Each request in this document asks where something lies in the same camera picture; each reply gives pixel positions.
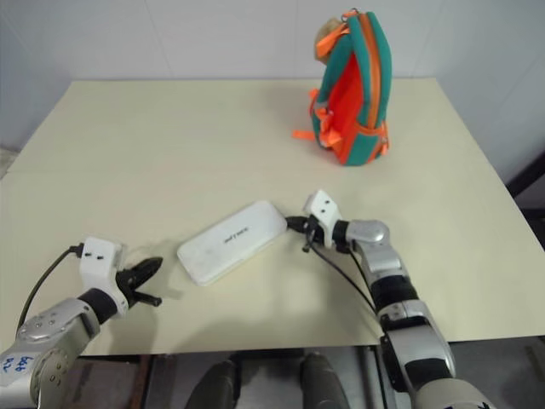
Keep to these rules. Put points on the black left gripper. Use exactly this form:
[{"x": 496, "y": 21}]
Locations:
[{"x": 127, "y": 284}]

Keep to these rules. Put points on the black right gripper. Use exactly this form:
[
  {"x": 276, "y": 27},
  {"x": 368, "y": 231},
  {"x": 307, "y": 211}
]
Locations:
[{"x": 311, "y": 228}]

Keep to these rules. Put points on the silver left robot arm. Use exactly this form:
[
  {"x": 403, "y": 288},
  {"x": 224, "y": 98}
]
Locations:
[{"x": 51, "y": 336}]

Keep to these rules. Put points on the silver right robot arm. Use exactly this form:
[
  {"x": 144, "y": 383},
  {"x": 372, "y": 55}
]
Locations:
[{"x": 421, "y": 336}]

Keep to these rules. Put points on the white rectangular box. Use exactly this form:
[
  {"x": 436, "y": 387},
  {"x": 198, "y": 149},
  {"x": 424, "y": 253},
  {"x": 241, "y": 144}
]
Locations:
[{"x": 232, "y": 243}]

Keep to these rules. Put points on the orange and teal backpack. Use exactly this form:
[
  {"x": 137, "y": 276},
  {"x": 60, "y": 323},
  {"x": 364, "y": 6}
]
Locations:
[{"x": 353, "y": 98}]

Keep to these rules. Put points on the dark rounded shape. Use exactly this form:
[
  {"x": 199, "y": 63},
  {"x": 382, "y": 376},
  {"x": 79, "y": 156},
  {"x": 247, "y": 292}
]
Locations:
[
  {"x": 325, "y": 379},
  {"x": 215, "y": 385}
]

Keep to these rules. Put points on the grey metal table leg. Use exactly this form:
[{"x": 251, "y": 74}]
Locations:
[{"x": 371, "y": 377}]

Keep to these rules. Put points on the dark furniture panel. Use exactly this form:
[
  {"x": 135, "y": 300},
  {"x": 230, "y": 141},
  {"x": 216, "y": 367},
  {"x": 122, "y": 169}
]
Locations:
[{"x": 530, "y": 187}]

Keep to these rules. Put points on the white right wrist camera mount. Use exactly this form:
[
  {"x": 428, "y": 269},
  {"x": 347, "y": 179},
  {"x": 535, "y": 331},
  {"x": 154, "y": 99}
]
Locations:
[{"x": 323, "y": 211}]

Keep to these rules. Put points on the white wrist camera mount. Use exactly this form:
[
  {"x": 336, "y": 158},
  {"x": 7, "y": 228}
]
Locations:
[
  {"x": 99, "y": 260},
  {"x": 323, "y": 211}
]

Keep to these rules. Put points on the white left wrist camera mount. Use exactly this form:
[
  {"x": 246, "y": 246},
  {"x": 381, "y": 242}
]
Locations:
[{"x": 99, "y": 260}]

